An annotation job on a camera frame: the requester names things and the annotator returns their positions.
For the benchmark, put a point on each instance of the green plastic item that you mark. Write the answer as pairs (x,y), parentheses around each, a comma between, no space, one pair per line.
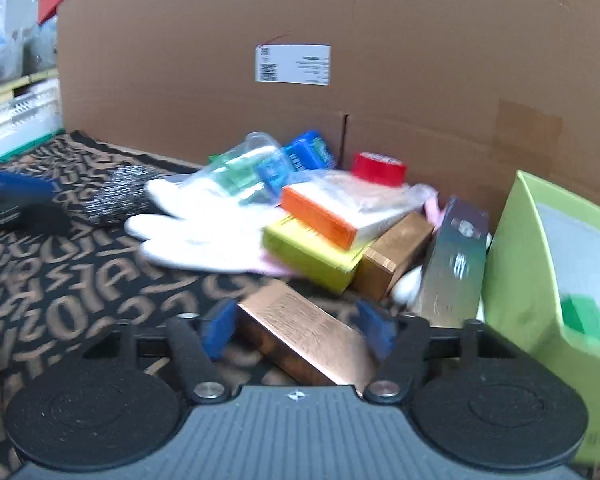
(585,320)

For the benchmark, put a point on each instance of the long copper box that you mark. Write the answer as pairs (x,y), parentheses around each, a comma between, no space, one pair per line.
(300,340)

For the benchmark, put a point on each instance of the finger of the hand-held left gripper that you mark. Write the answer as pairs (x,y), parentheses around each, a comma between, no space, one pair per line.
(22,183)

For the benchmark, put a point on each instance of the blue packet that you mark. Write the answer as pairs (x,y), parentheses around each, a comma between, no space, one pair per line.
(307,152)

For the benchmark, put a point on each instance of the silver box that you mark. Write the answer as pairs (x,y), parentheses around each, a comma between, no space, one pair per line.
(455,265)

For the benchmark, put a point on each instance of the white plastic crate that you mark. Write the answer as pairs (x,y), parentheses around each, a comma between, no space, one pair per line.
(22,115)

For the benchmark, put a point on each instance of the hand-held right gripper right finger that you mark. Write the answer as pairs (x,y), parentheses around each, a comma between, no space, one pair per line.
(376,331)

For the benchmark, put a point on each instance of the green cardboard box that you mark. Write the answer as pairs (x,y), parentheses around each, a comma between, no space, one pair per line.
(520,285)

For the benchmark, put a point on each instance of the yellow-green box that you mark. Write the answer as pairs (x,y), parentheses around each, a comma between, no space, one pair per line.
(310,255)

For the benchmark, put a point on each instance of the white shipping label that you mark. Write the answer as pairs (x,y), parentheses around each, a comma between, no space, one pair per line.
(292,64)

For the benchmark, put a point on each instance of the clear plastic bags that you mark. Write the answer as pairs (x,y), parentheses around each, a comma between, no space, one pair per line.
(5,35)

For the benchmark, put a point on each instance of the black letter-patterned blanket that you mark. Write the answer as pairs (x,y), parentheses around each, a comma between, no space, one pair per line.
(55,285)

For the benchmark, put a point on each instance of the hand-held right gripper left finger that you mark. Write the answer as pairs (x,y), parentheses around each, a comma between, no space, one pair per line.
(219,331)

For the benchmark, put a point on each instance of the clear bag with tubes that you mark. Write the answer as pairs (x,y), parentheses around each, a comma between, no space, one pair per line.
(240,170)

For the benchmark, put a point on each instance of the short copper box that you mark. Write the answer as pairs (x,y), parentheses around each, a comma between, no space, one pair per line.
(395,257)

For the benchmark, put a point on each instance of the pink packet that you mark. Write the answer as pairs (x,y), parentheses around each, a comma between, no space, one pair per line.
(434,210)

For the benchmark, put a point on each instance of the orange white box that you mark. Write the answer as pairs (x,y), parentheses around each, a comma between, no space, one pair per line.
(325,212)

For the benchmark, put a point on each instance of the silver black striped pouch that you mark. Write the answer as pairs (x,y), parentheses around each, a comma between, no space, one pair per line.
(117,195)

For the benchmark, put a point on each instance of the red tape roll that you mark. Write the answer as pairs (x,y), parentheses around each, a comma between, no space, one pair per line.
(377,167)

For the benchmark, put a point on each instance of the large brown cardboard box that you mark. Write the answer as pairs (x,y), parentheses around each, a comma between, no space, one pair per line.
(430,60)

